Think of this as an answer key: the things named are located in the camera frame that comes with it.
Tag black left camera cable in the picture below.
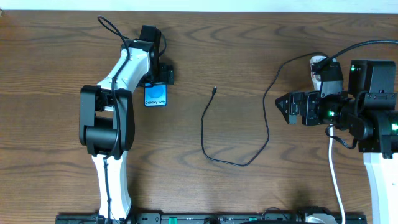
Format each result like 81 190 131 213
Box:
96 14 167 222

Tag black USB charging cable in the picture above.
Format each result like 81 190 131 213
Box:
200 51 329 167

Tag white power strip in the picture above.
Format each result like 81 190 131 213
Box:
310 65 321 91

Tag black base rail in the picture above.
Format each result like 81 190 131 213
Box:
55 211 368 224

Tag blue Galaxy smartphone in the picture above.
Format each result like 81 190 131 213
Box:
144 85 167 107

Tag white USB charger plug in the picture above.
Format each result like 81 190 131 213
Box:
310 55 326 65

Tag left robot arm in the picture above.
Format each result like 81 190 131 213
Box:
79 26 174 223

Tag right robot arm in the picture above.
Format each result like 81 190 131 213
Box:
275 56 397 223

